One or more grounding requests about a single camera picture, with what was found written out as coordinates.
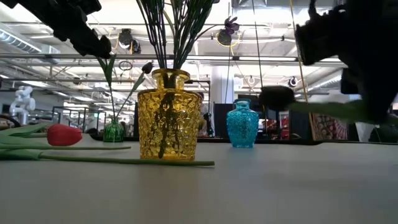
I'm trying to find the amber textured glass vase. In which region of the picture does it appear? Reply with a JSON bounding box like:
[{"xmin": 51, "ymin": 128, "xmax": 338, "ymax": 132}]
[{"xmin": 137, "ymin": 67, "xmax": 203, "ymax": 161}]

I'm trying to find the white hanging sheet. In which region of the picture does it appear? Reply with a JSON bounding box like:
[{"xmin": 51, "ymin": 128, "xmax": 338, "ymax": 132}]
[{"xmin": 354, "ymin": 121, "xmax": 373, "ymax": 143}]

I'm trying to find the small green glass vase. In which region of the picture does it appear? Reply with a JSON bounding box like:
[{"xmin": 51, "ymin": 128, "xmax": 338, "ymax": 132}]
[{"xmin": 103, "ymin": 117, "xmax": 125, "ymax": 143}]

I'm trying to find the person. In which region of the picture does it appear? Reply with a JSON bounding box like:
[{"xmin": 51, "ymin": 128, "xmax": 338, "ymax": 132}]
[{"xmin": 197, "ymin": 91, "xmax": 208, "ymax": 138}]

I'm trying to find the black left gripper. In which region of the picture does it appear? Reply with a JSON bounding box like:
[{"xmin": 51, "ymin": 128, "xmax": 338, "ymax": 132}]
[{"xmin": 14, "ymin": 0, "xmax": 102, "ymax": 58}]

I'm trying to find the yellow hanging cable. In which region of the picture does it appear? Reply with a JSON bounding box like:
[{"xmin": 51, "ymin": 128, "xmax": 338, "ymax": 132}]
[{"xmin": 289, "ymin": 0, "xmax": 315, "ymax": 141}]

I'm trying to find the black hanging cable reel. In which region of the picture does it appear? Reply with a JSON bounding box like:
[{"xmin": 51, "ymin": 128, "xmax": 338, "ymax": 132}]
[
  {"xmin": 129, "ymin": 39, "xmax": 142, "ymax": 55},
  {"xmin": 118, "ymin": 28, "xmax": 134, "ymax": 46}
]

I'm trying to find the black room divider panel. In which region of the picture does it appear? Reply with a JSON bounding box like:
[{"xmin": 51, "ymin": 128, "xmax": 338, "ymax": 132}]
[
  {"xmin": 289, "ymin": 111, "xmax": 312, "ymax": 141},
  {"xmin": 214, "ymin": 103, "xmax": 234, "ymax": 138}
]

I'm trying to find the blue textured glass vase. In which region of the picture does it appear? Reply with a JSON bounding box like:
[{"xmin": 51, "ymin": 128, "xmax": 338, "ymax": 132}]
[{"xmin": 226, "ymin": 98, "xmax": 260, "ymax": 148}]

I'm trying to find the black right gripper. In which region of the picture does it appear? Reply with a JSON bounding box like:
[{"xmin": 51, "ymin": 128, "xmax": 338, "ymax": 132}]
[{"xmin": 295, "ymin": 0, "xmax": 398, "ymax": 124}]

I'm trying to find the mandala pattern tapestry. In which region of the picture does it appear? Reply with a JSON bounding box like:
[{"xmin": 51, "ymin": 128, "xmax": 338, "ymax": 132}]
[{"xmin": 312, "ymin": 113, "xmax": 349, "ymax": 141}]

